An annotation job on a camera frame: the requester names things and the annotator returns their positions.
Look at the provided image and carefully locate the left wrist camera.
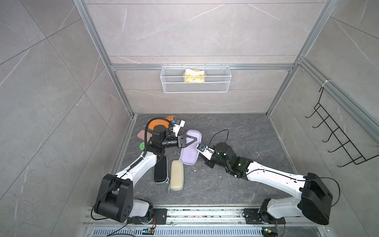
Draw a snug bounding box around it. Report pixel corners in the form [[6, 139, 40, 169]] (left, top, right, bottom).
[[171, 119, 186, 137]]

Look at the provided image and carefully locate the white zippered umbrella sleeve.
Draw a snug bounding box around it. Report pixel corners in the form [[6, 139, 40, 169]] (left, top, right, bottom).
[[168, 160, 184, 192]]

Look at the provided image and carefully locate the green lidded air freshener can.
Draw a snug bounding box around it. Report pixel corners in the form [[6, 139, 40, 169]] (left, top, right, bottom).
[[139, 142, 145, 151]]

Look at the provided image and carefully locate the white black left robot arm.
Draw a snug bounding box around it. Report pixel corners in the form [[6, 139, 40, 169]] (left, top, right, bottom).
[[91, 125, 201, 223]]

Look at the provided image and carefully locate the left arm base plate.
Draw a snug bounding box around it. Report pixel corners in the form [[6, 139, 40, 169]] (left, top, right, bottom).
[[127, 208, 168, 225]]

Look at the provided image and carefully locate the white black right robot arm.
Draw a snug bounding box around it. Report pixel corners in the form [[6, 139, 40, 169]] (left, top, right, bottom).
[[196, 142, 333, 225]]

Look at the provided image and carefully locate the pink hard case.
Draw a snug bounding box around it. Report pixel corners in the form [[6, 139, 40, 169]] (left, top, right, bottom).
[[137, 130, 152, 141]]

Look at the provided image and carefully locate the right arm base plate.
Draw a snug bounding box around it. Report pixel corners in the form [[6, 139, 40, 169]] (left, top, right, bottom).
[[242, 208, 286, 225]]

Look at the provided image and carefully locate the black wire hook rack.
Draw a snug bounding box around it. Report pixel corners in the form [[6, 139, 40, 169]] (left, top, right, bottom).
[[305, 87, 379, 168]]

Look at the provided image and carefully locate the white wire wall basket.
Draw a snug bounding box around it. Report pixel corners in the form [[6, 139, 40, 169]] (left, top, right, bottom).
[[160, 65, 232, 93]]

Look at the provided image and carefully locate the yellow packet in basket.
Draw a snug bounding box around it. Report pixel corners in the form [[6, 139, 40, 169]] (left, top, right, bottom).
[[184, 68, 206, 83]]

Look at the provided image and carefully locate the purple zippered umbrella sleeve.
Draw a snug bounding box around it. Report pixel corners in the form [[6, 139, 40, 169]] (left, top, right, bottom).
[[180, 130, 202, 166]]

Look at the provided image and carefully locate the orange plush whale toy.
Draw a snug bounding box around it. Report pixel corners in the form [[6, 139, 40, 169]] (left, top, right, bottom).
[[148, 116, 175, 131]]

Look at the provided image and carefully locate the aluminium mounting rail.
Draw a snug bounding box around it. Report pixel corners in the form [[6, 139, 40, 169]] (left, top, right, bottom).
[[79, 205, 335, 237]]

